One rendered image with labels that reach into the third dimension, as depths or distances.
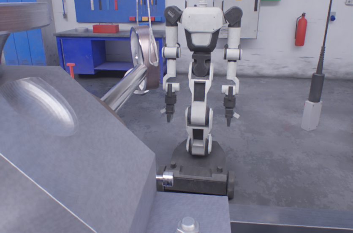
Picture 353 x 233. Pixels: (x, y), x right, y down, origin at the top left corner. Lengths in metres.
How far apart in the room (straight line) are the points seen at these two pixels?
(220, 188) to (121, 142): 1.78
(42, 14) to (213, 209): 0.36
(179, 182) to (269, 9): 4.07
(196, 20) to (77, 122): 1.61
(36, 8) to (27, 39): 5.77
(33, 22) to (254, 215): 0.70
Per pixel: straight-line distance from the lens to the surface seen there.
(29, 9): 0.34
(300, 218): 0.86
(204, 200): 0.48
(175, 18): 1.99
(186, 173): 2.15
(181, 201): 0.48
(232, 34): 1.99
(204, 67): 2.00
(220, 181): 2.12
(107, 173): 0.35
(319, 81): 1.22
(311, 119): 1.27
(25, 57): 6.24
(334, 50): 5.95
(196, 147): 2.23
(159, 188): 2.20
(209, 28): 1.92
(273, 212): 0.86
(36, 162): 0.31
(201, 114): 2.00
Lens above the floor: 1.42
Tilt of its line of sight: 20 degrees down
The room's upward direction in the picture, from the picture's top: straight up
